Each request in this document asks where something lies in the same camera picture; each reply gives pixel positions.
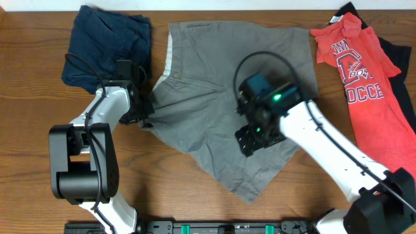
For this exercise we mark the red soccer t-shirt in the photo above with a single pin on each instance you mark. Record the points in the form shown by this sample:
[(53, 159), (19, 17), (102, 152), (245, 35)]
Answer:
[(380, 128)]

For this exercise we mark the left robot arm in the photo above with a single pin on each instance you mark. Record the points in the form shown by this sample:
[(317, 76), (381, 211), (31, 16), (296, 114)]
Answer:
[(83, 165)]

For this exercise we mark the folded navy blue shorts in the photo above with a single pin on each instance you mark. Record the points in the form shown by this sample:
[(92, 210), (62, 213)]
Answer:
[(100, 38)]

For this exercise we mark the black garment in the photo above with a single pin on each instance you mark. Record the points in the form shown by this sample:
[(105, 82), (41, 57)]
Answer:
[(398, 55)]

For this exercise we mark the grey khaki shorts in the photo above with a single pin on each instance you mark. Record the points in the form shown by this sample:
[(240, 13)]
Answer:
[(194, 100)]

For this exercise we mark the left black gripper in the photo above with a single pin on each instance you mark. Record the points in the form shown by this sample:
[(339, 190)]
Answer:
[(145, 99)]

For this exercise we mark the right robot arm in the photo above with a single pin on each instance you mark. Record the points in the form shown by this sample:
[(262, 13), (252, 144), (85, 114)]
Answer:
[(381, 201)]

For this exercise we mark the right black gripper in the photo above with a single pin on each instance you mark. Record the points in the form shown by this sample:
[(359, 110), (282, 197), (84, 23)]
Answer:
[(247, 143)]

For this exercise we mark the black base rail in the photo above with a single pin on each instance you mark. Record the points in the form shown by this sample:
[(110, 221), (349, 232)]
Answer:
[(169, 227)]

